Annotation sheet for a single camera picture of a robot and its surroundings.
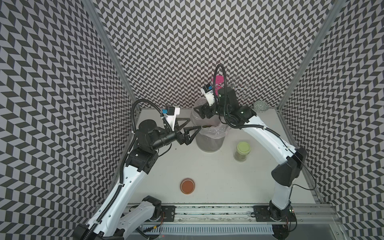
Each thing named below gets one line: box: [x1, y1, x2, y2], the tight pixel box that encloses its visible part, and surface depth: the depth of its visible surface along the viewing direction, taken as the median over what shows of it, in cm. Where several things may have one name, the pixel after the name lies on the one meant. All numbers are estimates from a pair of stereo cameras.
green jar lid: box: [237, 141, 251, 156], surface depth 86 cm
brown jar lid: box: [180, 178, 195, 195], surface depth 82 cm
